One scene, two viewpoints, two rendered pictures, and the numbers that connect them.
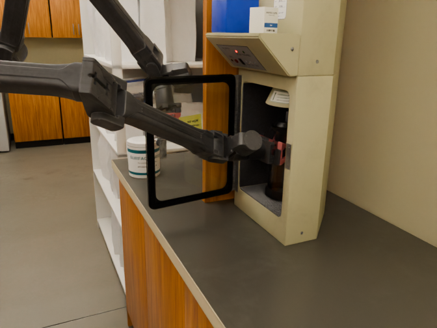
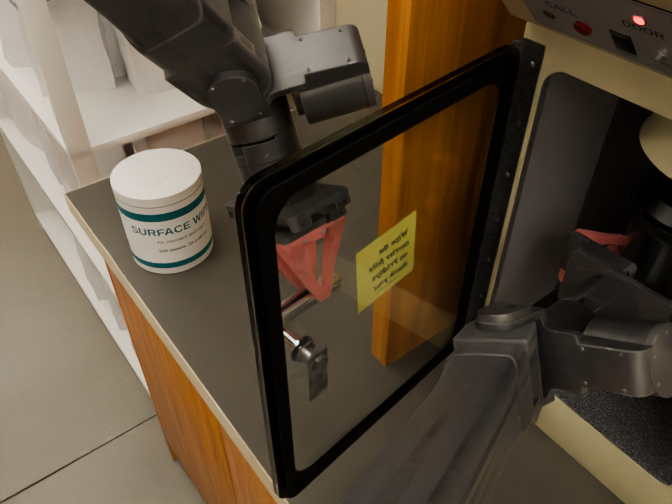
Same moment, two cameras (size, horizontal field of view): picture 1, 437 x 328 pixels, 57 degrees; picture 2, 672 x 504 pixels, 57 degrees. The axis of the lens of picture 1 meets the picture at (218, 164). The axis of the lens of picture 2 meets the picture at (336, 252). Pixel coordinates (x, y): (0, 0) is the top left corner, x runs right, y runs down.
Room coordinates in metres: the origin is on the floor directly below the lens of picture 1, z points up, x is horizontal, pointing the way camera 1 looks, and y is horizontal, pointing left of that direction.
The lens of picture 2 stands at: (0.82, 0.22, 1.61)
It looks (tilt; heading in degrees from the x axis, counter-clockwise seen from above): 42 degrees down; 348
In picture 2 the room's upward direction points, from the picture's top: straight up
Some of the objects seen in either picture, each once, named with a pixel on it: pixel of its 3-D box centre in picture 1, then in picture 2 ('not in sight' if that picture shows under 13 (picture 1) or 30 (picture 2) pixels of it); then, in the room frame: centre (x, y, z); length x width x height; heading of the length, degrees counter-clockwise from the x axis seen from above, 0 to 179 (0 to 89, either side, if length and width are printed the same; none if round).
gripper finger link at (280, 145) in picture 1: (281, 151); not in sight; (1.15, -0.19, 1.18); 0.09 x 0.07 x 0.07; 117
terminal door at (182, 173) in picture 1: (192, 140); (387, 292); (1.21, 0.08, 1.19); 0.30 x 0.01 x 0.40; 122
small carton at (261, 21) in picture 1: (263, 20); not in sight; (1.06, -0.11, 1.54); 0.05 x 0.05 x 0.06; 41
